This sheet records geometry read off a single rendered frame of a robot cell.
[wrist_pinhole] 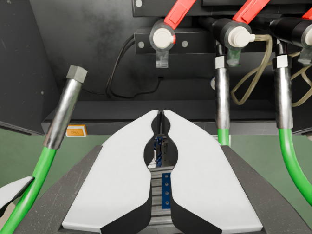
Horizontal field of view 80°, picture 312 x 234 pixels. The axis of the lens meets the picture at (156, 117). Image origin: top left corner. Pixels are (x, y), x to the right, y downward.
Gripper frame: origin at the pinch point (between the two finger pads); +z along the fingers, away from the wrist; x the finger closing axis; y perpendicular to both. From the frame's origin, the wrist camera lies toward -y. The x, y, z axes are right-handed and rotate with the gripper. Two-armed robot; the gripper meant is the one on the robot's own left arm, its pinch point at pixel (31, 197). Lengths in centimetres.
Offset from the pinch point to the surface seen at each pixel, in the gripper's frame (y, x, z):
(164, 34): -6.8, 0.8, 19.7
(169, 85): 24.9, 5.6, 33.7
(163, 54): -4.2, 1.7, 19.6
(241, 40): -8.7, 7.3, 23.4
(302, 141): 104, 134, 116
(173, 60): 19.9, 2.4, 37.5
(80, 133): 27.7, -5.2, 8.9
